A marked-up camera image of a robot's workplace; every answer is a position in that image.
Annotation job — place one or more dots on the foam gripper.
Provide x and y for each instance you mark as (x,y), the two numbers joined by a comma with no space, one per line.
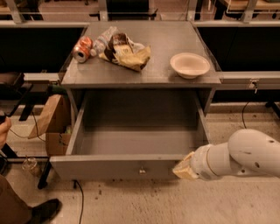
(199,163)

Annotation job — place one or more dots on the grey top drawer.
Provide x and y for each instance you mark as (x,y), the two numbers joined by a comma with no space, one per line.
(117,131)

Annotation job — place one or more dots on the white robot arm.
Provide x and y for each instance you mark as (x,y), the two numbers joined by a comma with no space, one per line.
(247,153)

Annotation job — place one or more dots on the person's hand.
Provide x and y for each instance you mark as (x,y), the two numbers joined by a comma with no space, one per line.
(4,129)

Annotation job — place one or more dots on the white bowl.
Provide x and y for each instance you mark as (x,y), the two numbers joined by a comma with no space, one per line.
(189,65)

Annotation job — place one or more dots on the grey wooden cabinet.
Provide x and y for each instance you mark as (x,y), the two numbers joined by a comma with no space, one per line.
(165,39)

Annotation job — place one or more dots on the crumpled yellow chip bag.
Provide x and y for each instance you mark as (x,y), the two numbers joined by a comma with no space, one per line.
(121,50)

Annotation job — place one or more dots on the brown cardboard box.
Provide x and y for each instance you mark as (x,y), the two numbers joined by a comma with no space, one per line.
(53,121)

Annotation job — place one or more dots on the black shoe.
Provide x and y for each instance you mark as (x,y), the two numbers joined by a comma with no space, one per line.
(45,211)

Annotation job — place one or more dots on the clear plastic water bottle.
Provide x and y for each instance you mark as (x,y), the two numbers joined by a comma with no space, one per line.
(101,43)

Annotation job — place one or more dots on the clear glass jar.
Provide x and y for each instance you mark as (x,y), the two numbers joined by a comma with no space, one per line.
(31,165)

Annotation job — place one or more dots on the orange soda can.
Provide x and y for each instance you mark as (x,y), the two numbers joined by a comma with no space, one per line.
(81,50)

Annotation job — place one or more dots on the brown trouser leg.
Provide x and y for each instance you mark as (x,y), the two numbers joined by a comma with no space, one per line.
(12,209)

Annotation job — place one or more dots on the black metal stand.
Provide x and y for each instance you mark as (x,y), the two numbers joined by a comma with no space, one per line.
(11,90)

